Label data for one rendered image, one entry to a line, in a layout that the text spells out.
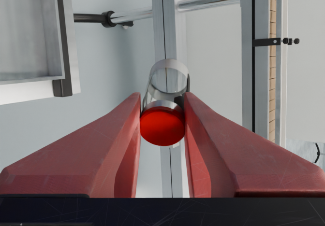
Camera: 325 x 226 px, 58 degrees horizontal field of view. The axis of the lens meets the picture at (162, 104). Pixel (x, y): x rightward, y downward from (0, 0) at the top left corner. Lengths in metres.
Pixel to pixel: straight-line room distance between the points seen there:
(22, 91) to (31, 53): 0.05
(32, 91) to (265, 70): 0.79
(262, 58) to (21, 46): 0.80
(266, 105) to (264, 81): 0.08
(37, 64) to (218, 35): 1.46
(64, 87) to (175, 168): 0.98
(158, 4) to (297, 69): 0.79
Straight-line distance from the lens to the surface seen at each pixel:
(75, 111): 1.56
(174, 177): 1.38
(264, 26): 1.05
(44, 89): 0.44
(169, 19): 1.27
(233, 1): 1.15
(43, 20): 0.45
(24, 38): 0.43
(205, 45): 1.85
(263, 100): 1.06
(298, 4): 1.67
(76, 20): 1.48
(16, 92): 0.42
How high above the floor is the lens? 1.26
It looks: 38 degrees down
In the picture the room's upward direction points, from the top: 94 degrees clockwise
